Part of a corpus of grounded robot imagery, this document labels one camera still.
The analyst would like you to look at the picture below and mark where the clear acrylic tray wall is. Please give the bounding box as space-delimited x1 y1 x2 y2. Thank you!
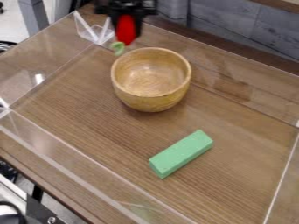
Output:
0 11 299 224

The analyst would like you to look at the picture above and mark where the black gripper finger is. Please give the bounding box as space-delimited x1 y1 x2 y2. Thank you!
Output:
109 13 119 34
135 14 144 38

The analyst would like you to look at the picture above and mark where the black cable bottom left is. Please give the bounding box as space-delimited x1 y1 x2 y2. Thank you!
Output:
0 200 26 224

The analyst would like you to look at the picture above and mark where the grey table leg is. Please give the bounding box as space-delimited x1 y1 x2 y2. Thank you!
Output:
17 0 49 36

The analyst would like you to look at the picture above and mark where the red plush strawberry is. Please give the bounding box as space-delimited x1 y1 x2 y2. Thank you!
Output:
110 15 136 56

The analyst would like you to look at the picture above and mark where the light wooden bowl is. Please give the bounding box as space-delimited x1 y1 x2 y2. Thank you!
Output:
110 47 192 112

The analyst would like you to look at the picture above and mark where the green rectangular block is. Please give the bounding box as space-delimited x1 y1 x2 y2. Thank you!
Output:
148 129 213 179

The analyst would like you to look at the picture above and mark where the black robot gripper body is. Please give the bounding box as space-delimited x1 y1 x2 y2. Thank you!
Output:
93 0 159 17

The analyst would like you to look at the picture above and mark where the black metal bracket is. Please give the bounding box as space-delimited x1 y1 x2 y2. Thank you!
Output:
25 196 66 224

